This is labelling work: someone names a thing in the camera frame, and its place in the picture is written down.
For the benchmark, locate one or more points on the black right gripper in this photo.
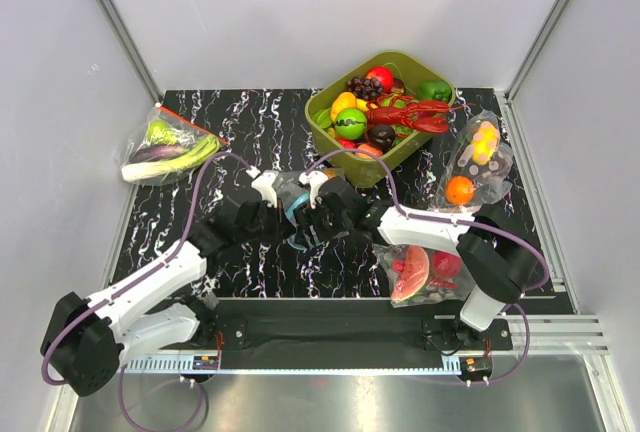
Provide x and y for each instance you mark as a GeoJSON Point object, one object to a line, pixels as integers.
{"type": "Point", "coordinates": [310, 217]}

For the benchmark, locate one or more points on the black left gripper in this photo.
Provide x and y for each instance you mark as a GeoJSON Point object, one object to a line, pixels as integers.
{"type": "Point", "coordinates": [282, 227]}

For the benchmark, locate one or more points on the blue zip top bag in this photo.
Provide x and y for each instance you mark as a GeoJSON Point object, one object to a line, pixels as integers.
{"type": "Point", "coordinates": [294, 196]}

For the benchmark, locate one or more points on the green fake melon ball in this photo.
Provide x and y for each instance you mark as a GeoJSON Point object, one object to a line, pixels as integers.
{"type": "Point", "coordinates": [350, 123]}

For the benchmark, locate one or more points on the dark brown fake fruit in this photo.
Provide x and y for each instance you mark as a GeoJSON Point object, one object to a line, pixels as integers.
{"type": "Point", "coordinates": [381, 136]}

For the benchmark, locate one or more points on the yellow-orange fake fruit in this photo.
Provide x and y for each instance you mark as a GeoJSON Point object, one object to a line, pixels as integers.
{"type": "Point", "coordinates": [344, 101]}

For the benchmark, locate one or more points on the orange netted fake fruit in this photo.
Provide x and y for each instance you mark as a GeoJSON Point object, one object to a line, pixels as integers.
{"type": "Point", "coordinates": [331, 173]}

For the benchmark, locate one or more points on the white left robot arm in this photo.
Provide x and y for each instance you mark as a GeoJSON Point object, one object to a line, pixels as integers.
{"type": "Point", "coordinates": [88, 339]}

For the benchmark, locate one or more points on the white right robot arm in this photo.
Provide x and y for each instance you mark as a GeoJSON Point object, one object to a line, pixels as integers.
{"type": "Point", "coordinates": [499, 261]}

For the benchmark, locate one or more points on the fake peach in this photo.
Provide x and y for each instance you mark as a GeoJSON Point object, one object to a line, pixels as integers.
{"type": "Point", "coordinates": [367, 151]}

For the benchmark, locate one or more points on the fake watermelon slice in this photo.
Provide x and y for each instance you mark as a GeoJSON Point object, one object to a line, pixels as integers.
{"type": "Point", "coordinates": [412, 274]}

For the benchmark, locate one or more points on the bag with watermelon slice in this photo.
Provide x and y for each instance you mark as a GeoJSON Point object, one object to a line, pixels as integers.
{"type": "Point", "coordinates": [436, 290]}

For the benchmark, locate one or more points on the bag with fake vegetables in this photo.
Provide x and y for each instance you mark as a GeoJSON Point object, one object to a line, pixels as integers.
{"type": "Point", "coordinates": [166, 149]}

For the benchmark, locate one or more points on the dark purple fake grapes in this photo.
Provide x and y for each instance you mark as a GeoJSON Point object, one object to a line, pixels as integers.
{"type": "Point", "coordinates": [367, 89]}

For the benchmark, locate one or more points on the fake orange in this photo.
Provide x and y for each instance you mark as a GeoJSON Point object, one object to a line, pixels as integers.
{"type": "Point", "coordinates": [459, 190]}

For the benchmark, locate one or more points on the red fake pomegranate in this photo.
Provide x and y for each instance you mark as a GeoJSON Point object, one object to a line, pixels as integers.
{"type": "Point", "coordinates": [445, 265]}

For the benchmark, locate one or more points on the red fake lobster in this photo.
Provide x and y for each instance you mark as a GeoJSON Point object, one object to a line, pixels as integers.
{"type": "Point", "coordinates": [426, 116]}

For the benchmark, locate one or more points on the red fake apple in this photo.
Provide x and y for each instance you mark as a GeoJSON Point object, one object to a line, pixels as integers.
{"type": "Point", "coordinates": [383, 75]}

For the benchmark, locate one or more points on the bag with corn and orange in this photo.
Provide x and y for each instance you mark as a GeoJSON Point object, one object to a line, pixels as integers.
{"type": "Point", "coordinates": [481, 155]}

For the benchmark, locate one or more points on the green fake bell pepper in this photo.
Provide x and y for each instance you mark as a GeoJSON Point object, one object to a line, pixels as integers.
{"type": "Point", "coordinates": [436, 90]}

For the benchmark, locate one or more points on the olive green plastic bin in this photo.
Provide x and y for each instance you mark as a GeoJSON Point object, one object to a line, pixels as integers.
{"type": "Point", "coordinates": [360, 172]}

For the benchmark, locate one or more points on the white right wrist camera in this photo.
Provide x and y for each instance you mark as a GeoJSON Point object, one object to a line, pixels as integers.
{"type": "Point", "coordinates": [313, 180]}

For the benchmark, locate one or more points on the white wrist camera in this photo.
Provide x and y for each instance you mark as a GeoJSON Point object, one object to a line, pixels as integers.
{"type": "Point", "coordinates": [263, 183]}
{"type": "Point", "coordinates": [313, 180]}

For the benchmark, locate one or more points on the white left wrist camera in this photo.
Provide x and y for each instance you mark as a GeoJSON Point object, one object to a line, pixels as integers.
{"type": "Point", "coordinates": [263, 183]}

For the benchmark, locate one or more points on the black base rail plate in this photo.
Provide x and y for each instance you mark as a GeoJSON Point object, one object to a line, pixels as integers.
{"type": "Point", "coordinates": [359, 328]}

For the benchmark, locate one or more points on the white slotted cable duct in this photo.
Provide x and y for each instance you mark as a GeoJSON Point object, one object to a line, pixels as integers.
{"type": "Point", "coordinates": [235, 363]}

